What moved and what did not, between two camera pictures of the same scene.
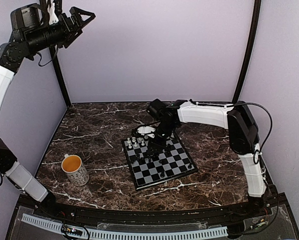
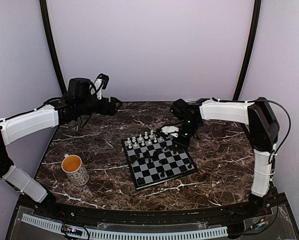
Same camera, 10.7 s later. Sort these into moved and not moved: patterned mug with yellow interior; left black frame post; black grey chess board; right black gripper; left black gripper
Moved: right black gripper; left black gripper
Not moved: black grey chess board; left black frame post; patterned mug with yellow interior
